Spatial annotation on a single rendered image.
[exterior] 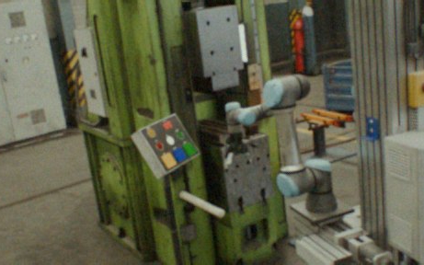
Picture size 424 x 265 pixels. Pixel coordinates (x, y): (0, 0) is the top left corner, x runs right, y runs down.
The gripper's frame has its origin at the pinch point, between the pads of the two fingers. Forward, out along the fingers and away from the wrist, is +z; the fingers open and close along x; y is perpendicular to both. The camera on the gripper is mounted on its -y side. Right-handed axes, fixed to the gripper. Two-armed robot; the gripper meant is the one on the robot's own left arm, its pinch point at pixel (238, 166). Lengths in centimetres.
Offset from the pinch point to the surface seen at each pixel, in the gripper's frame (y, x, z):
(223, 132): -52, 13, -5
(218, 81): -51, 14, -39
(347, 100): -329, 297, 70
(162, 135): -24.9, -33.3, -19.3
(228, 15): -53, 27, -78
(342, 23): -784, 608, 15
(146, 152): -18, -45, -14
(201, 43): -49, 5, -64
